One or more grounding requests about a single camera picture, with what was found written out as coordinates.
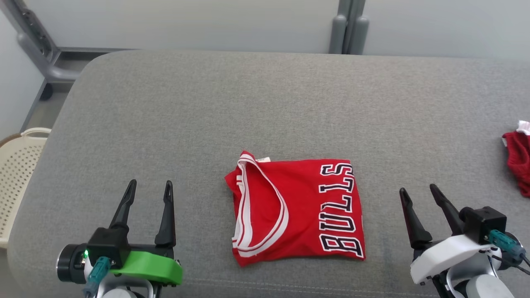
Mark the red Bulls basketball jersey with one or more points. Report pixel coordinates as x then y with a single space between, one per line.
290 211

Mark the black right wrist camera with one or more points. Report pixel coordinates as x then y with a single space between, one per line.
484 223

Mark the grey partition post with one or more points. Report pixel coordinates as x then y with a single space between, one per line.
348 29

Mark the red shorts with white stripe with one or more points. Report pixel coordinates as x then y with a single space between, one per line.
519 161

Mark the grey fabric sofa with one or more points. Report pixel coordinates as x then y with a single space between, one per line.
265 107

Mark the cream perforated laundry basket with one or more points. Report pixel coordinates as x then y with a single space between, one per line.
18 182

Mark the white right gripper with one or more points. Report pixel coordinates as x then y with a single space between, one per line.
447 256

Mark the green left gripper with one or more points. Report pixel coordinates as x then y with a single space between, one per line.
149 265

